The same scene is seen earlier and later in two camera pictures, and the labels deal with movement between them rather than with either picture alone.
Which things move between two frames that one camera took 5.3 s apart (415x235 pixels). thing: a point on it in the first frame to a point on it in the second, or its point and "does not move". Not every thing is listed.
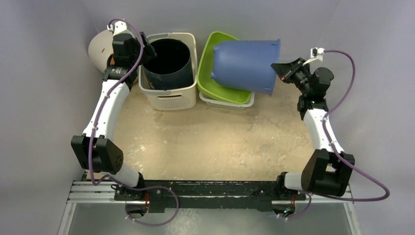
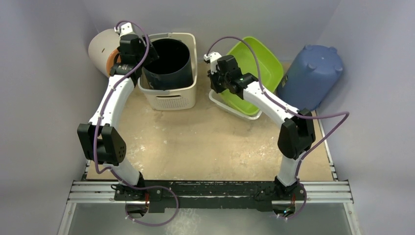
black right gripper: [289, 71] to [213, 80]
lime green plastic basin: [205, 69] to [271, 67]
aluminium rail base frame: [205, 195] does not move
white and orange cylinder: [100, 49] does not move
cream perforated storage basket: [176, 100] does not move
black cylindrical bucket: [172, 68] does not move
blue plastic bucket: [246, 64] to [311, 78]
